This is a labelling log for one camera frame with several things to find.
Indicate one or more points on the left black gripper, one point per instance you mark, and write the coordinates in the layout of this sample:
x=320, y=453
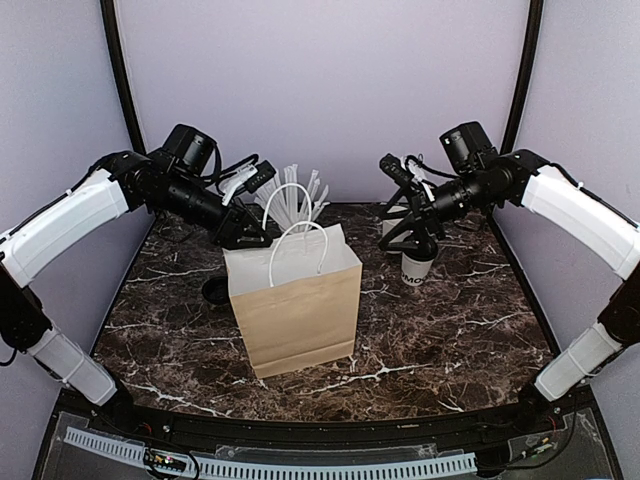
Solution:
x=228, y=228

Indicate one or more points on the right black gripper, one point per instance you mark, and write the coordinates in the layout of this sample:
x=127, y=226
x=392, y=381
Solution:
x=424, y=210

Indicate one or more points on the white paper coffee cup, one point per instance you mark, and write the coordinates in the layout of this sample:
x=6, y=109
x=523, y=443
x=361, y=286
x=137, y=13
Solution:
x=414, y=269

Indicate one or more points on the brown paper bag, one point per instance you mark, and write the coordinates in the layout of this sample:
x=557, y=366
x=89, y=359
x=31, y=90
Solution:
x=296, y=302

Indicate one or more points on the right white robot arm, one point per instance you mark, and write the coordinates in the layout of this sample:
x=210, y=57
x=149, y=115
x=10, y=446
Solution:
x=484, y=178

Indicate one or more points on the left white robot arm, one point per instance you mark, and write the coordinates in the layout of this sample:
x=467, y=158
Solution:
x=184, y=177

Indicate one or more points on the spare white paper cup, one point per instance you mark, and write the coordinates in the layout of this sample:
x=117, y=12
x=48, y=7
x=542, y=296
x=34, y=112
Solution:
x=388, y=225

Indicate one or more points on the bundle of wrapped white straws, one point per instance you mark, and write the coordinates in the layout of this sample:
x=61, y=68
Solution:
x=289, y=203

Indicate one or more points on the spare black cup lid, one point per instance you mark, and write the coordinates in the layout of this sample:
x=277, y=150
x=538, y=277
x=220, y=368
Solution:
x=215, y=290

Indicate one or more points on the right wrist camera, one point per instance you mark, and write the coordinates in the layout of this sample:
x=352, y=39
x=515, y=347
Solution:
x=408, y=175

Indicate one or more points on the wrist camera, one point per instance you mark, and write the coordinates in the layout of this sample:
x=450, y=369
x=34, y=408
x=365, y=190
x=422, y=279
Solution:
x=247, y=175
x=408, y=175

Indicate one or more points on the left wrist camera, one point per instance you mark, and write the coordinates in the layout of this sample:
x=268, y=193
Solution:
x=247, y=175

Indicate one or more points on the black front rail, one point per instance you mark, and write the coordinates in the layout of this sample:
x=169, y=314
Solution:
x=476, y=430

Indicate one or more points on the white cable duct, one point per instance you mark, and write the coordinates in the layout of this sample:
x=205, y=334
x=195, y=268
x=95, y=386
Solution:
x=262, y=463

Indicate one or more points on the right black frame post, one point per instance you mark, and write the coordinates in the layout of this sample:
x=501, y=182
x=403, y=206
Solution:
x=525, y=70

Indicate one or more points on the black frame post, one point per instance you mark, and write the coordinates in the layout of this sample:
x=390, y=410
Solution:
x=525, y=70
x=120, y=76

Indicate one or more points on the left black frame post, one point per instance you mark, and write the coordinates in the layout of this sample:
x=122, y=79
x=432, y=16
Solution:
x=120, y=76

